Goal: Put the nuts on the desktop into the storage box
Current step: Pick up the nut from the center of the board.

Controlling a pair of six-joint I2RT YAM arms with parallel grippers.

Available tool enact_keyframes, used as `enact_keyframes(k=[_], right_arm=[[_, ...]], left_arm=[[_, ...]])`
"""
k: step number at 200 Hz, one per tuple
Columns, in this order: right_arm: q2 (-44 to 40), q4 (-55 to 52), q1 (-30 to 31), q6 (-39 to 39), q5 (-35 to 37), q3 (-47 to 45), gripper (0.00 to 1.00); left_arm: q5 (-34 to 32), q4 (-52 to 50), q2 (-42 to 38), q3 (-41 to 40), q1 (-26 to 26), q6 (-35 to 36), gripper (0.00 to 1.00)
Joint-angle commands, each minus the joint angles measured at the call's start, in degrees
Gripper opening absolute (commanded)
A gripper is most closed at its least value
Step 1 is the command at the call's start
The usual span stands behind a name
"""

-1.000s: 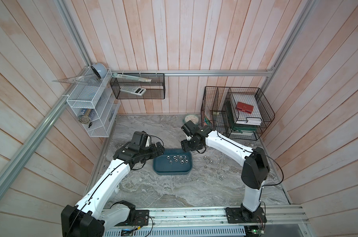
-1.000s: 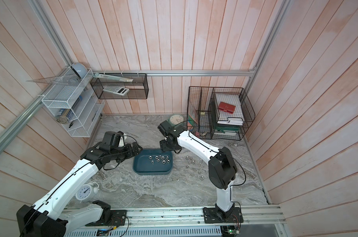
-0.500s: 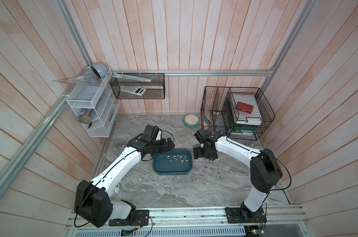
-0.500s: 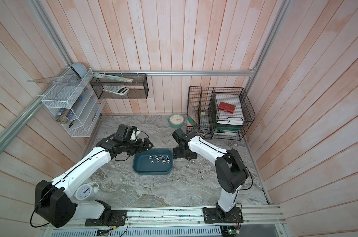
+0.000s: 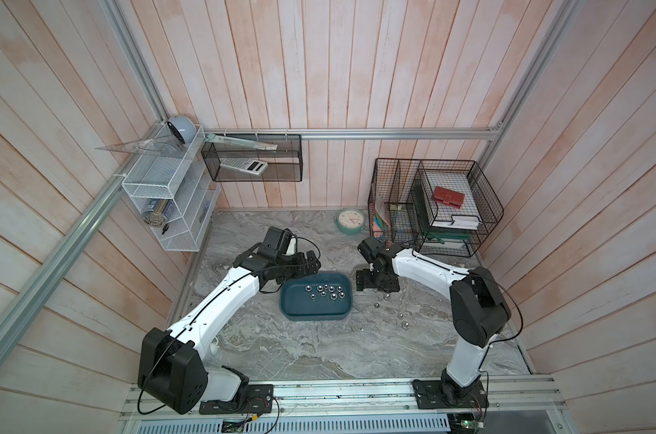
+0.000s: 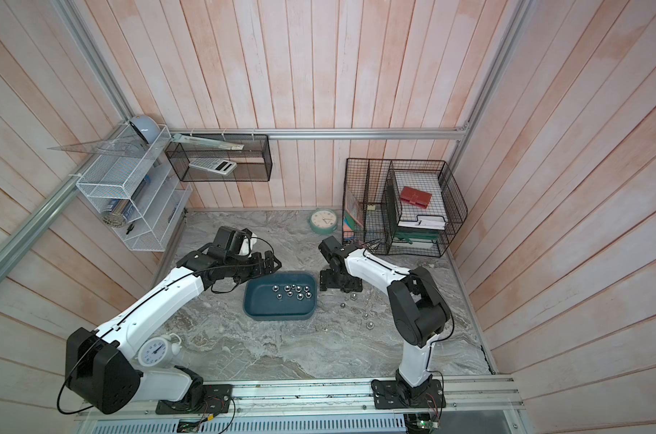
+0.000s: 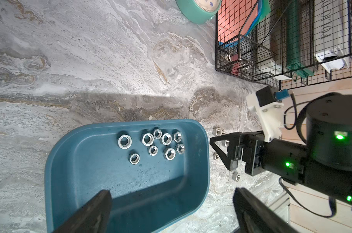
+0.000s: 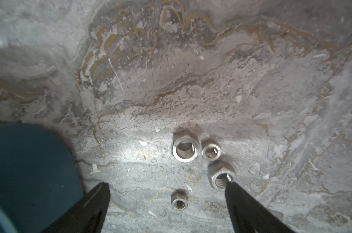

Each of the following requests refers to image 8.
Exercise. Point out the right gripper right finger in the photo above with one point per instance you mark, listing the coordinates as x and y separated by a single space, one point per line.
248 215

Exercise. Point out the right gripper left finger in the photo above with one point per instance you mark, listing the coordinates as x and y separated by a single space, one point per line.
87 215

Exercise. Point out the steel hex nut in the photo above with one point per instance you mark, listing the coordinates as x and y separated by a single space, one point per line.
179 200
211 150
220 173
186 146

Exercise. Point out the teal plastic storage box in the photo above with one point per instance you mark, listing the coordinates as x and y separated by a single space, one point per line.
38 179

